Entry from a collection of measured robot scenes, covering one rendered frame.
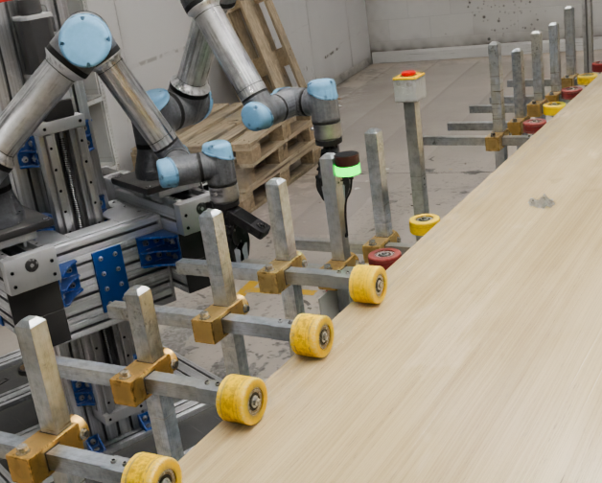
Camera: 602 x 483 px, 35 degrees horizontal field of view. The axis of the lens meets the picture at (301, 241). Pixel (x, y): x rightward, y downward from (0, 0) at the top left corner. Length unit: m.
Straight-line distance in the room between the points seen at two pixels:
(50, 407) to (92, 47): 0.99
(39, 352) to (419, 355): 0.69
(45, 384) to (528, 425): 0.76
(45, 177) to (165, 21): 4.08
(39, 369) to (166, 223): 1.21
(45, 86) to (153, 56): 4.23
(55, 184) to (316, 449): 1.38
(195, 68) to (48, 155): 0.47
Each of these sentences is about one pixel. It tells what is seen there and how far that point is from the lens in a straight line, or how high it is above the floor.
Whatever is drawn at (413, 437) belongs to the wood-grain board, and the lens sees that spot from 1.53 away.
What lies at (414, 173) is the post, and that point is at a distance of 2.76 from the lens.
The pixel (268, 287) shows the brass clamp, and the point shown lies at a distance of 2.07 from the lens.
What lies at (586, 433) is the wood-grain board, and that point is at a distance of 1.53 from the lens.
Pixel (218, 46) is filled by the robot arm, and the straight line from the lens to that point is 2.46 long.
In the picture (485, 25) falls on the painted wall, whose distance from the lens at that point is 10.04.
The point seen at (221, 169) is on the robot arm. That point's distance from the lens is 2.38.
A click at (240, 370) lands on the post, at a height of 0.82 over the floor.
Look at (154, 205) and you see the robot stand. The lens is 2.71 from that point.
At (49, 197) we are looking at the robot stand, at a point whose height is 1.04.
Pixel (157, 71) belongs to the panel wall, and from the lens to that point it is 6.54.
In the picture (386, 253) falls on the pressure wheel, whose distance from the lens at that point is 2.25.
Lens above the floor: 1.71
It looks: 19 degrees down
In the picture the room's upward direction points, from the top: 8 degrees counter-clockwise
